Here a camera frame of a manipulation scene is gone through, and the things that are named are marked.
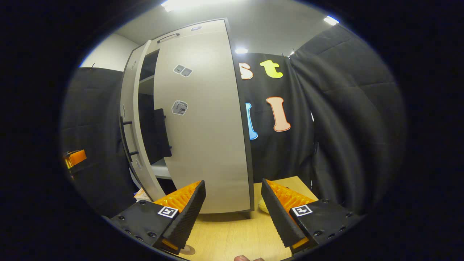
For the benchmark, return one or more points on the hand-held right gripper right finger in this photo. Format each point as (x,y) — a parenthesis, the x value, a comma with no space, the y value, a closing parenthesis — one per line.
(277,217)

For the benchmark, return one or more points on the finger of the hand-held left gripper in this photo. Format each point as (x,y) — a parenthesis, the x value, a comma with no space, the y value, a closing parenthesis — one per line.
(76,158)

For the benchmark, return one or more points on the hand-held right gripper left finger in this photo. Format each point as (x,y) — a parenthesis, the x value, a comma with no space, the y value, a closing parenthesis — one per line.
(188,214)

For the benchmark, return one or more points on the round brown coaster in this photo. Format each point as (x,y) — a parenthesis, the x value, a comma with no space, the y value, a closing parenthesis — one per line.
(188,250)

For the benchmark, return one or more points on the white cabinet door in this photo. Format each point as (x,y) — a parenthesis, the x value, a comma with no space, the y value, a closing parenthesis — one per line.
(132,90)
(210,127)

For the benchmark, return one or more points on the white and grey cabinet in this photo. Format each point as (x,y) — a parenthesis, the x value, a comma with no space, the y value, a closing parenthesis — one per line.
(145,108)

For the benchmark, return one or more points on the white cabinet shelf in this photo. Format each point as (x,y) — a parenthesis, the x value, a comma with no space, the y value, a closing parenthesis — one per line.
(146,79)

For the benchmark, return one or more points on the yellow soft toy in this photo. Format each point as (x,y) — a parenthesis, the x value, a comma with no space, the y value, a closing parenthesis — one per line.
(264,207)

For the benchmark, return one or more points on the white and orange packet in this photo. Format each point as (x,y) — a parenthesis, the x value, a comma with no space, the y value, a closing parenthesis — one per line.
(142,195)

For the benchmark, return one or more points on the black backdrop cloth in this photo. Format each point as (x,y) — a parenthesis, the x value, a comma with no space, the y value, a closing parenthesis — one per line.
(344,108)

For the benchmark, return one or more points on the ceiling light panel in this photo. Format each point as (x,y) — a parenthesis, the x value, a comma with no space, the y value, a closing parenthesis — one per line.
(331,20)
(188,4)
(241,51)

